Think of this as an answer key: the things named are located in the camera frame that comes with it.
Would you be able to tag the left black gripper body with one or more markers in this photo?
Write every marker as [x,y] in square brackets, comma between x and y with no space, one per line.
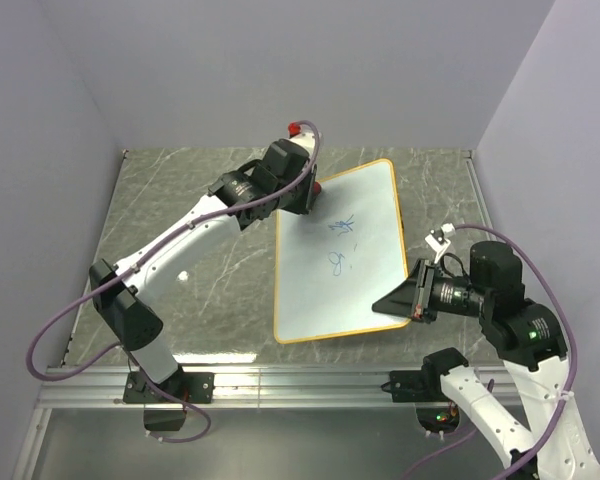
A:
[299,199]

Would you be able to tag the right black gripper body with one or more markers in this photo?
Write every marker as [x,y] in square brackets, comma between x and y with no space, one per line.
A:
[429,277]

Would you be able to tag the orange framed whiteboard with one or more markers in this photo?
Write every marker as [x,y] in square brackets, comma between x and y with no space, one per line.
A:
[334,263]

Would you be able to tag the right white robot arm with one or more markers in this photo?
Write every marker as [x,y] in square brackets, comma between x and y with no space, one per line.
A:
[533,345]

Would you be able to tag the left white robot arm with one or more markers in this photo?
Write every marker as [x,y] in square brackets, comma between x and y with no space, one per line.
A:
[283,179]

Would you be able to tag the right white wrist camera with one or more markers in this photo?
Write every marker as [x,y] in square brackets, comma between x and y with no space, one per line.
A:
[438,239]

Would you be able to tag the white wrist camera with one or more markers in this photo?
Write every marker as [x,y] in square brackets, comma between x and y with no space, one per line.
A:
[438,239]
[300,131]

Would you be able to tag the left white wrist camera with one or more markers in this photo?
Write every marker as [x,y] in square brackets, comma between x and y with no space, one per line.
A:
[300,131]

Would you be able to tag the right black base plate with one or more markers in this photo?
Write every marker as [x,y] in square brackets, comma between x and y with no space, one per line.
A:
[413,386]

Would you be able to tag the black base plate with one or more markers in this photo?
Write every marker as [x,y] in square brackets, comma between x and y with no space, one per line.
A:
[192,387]
[413,386]

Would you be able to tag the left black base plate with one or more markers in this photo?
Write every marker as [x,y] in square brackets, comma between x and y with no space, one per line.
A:
[192,387]

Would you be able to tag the aluminium mounting rail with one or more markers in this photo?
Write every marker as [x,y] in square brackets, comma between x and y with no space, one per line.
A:
[236,386]

